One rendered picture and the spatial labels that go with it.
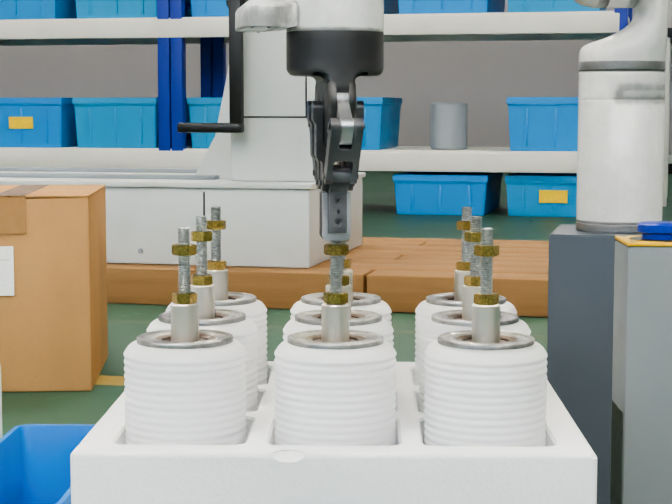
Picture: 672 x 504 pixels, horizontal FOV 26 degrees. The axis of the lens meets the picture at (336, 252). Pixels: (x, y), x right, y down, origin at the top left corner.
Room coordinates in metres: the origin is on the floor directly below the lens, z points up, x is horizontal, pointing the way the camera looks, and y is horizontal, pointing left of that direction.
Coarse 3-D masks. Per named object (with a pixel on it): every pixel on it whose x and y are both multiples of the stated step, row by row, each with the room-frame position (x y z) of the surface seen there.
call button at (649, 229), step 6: (642, 222) 1.31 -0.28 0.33; (648, 222) 1.31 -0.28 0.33; (654, 222) 1.31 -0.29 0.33; (660, 222) 1.31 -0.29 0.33; (666, 222) 1.31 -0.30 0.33; (642, 228) 1.31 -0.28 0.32; (648, 228) 1.30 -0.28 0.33; (654, 228) 1.30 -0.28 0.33; (660, 228) 1.30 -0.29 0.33; (666, 228) 1.30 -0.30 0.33; (642, 234) 1.31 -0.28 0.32; (648, 234) 1.30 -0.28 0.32; (654, 234) 1.30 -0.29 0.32; (660, 234) 1.30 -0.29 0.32; (666, 234) 1.30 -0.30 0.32
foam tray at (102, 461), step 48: (96, 432) 1.12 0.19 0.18; (576, 432) 1.12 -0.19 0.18; (96, 480) 1.06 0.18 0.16; (144, 480) 1.06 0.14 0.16; (192, 480) 1.05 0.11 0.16; (240, 480) 1.05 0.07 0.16; (288, 480) 1.05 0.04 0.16; (336, 480) 1.05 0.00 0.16; (384, 480) 1.05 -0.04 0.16; (432, 480) 1.05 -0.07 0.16; (480, 480) 1.05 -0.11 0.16; (528, 480) 1.05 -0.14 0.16; (576, 480) 1.05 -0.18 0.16
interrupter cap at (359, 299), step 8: (304, 296) 1.37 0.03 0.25; (312, 296) 1.38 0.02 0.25; (320, 296) 1.38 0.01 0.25; (360, 296) 1.38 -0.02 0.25; (368, 296) 1.37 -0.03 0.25; (376, 296) 1.37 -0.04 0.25; (312, 304) 1.34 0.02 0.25; (320, 304) 1.33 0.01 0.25; (352, 304) 1.33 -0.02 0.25; (360, 304) 1.33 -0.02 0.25; (368, 304) 1.34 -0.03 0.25
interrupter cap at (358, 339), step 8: (288, 336) 1.13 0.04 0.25; (296, 336) 1.14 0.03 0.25; (304, 336) 1.13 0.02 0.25; (312, 336) 1.14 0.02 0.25; (320, 336) 1.14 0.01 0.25; (352, 336) 1.14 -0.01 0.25; (360, 336) 1.14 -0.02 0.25; (368, 336) 1.13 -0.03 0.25; (376, 336) 1.14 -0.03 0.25; (296, 344) 1.11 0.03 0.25; (304, 344) 1.10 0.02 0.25; (312, 344) 1.10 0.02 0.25; (320, 344) 1.09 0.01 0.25; (328, 344) 1.09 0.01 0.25; (336, 344) 1.09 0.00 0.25; (344, 344) 1.09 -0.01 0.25; (352, 344) 1.09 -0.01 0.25; (360, 344) 1.10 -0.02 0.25; (368, 344) 1.10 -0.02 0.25; (376, 344) 1.11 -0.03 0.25
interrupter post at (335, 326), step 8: (328, 304) 1.12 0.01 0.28; (336, 304) 1.12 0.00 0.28; (344, 304) 1.12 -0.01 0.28; (328, 312) 1.12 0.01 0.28; (336, 312) 1.12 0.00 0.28; (344, 312) 1.12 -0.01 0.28; (328, 320) 1.12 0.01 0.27; (336, 320) 1.12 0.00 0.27; (344, 320) 1.12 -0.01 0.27; (328, 328) 1.12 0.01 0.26; (336, 328) 1.12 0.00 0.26; (344, 328) 1.12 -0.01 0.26; (328, 336) 1.12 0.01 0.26; (336, 336) 1.12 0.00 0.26; (344, 336) 1.12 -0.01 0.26
